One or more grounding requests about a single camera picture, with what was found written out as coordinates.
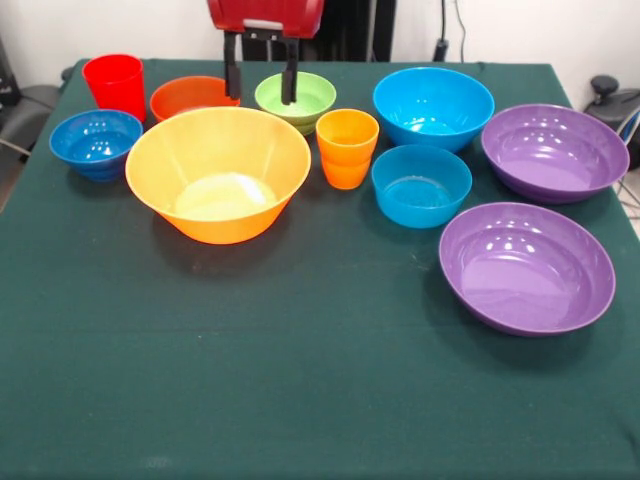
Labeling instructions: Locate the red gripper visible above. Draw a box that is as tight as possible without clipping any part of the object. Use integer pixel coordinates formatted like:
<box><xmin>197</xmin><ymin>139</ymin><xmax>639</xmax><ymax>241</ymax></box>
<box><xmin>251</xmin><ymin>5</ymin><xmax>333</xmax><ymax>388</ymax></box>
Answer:
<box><xmin>207</xmin><ymin>0</ymin><xmax>325</xmax><ymax>106</ymax></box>

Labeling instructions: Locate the large orange bowl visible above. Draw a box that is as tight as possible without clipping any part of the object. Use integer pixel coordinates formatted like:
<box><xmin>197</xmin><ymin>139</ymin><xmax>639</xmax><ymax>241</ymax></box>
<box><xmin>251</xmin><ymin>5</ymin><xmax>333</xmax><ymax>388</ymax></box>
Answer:
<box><xmin>124</xmin><ymin>105</ymin><xmax>312</xmax><ymax>246</ymax></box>

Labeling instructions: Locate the green bowl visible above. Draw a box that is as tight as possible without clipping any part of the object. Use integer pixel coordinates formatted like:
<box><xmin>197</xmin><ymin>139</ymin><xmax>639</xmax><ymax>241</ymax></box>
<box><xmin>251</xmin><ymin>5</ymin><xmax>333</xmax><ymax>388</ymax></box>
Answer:
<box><xmin>254</xmin><ymin>71</ymin><xmax>337</xmax><ymax>136</ymax></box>

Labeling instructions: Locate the red-orange bowl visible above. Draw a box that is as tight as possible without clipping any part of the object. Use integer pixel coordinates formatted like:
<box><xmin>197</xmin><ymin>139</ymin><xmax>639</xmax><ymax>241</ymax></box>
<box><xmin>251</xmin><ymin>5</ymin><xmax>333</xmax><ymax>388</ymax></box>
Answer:
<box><xmin>149</xmin><ymin>75</ymin><xmax>242</xmax><ymax>123</ymax></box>

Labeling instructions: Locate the orange cup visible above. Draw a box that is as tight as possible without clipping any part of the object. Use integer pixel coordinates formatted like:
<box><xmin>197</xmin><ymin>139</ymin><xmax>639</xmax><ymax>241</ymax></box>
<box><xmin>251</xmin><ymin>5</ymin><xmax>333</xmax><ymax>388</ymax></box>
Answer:
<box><xmin>315</xmin><ymin>109</ymin><xmax>381</xmax><ymax>191</ymax></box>

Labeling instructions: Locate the red cup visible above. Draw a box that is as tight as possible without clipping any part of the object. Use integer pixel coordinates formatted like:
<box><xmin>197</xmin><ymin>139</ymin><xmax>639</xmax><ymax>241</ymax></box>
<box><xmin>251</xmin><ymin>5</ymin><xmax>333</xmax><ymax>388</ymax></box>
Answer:
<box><xmin>81</xmin><ymin>53</ymin><xmax>147</xmax><ymax>124</ymax></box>

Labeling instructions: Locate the large light blue bowl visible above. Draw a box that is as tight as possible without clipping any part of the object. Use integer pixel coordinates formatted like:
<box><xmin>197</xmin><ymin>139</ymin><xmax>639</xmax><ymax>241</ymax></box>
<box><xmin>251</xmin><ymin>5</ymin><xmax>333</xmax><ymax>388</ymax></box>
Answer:
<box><xmin>372</xmin><ymin>66</ymin><xmax>496</xmax><ymax>155</ymax></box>

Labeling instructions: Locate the dark blue bowl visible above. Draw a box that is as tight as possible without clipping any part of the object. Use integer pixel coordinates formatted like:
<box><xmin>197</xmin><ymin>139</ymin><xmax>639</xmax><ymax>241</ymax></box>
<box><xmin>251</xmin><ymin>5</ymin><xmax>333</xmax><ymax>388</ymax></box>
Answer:
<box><xmin>48</xmin><ymin>108</ymin><xmax>145</xmax><ymax>183</ymax></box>

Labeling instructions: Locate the small light blue bowl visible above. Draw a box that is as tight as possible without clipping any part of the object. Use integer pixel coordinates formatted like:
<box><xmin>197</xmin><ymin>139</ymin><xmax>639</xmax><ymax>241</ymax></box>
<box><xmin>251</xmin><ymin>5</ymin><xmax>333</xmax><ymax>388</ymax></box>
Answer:
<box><xmin>370</xmin><ymin>144</ymin><xmax>474</xmax><ymax>230</ymax></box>

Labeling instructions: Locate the dark green tablecloth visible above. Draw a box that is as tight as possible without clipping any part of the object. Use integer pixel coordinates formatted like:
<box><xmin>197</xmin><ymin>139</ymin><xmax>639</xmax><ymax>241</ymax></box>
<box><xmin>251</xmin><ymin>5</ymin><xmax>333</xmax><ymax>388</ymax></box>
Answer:
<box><xmin>0</xmin><ymin>58</ymin><xmax>640</xmax><ymax>480</ymax></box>

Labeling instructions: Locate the purple bowl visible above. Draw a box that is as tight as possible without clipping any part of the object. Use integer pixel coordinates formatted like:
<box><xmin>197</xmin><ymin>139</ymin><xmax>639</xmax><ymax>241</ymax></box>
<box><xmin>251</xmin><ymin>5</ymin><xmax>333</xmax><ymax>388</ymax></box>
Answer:
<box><xmin>438</xmin><ymin>201</ymin><xmax>617</xmax><ymax>337</ymax></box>
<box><xmin>480</xmin><ymin>103</ymin><xmax>631</xmax><ymax>205</ymax></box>

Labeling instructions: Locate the black power cable with plug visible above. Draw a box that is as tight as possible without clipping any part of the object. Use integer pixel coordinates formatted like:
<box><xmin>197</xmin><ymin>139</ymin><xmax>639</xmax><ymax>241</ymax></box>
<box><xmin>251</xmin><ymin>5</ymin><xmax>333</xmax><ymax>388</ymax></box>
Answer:
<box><xmin>432</xmin><ymin>0</ymin><xmax>469</xmax><ymax>64</ymax></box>

